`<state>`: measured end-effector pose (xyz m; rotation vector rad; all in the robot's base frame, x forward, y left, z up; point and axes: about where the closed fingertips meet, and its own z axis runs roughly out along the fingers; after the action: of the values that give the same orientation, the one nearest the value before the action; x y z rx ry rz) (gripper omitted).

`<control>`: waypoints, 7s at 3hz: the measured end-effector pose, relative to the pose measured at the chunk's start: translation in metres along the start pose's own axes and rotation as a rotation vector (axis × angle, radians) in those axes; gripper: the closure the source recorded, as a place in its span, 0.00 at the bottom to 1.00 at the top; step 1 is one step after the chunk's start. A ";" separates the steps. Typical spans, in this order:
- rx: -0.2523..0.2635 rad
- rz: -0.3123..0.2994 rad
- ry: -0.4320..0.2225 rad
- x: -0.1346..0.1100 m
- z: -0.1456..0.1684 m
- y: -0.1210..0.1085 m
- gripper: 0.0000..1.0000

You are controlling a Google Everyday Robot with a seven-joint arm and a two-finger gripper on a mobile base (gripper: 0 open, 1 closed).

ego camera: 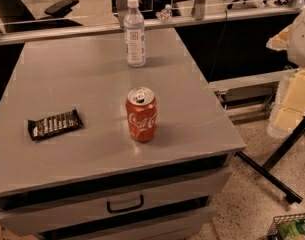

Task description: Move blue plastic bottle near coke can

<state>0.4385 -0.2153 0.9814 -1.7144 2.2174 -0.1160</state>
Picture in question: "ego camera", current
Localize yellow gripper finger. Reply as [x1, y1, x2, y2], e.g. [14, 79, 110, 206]
[267, 68, 305, 138]
[266, 26, 290, 51]

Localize clear blue plastic water bottle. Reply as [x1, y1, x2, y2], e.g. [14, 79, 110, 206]
[124, 0, 146, 67]

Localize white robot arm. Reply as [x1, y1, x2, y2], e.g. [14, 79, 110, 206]
[266, 9, 305, 138]

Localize small clear bottle behind glass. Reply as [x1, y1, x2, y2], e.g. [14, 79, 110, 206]
[156, 4, 172, 22]

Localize red coke can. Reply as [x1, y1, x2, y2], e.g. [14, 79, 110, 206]
[125, 87, 157, 142]

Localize black metal floor stand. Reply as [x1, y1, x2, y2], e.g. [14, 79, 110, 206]
[236, 116, 305, 204]

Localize grey top drawer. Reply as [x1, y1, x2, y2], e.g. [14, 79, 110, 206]
[0, 168, 231, 235]

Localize grey drawer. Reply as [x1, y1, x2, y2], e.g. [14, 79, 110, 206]
[0, 168, 231, 235]
[38, 206, 218, 240]

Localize green snack bag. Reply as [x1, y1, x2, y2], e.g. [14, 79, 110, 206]
[277, 219, 305, 240]

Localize grey bottom drawer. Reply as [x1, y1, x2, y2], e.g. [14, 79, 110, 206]
[38, 206, 218, 240]

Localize black chocolate bar wrapper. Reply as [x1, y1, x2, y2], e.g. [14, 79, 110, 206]
[28, 109, 83, 141]

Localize black office chair left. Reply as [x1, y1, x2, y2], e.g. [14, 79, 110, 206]
[0, 0, 80, 33]

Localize wire basket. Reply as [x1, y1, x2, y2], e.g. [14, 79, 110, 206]
[266, 213, 305, 240]

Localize black drawer handle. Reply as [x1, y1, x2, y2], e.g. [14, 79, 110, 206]
[106, 194, 145, 214]

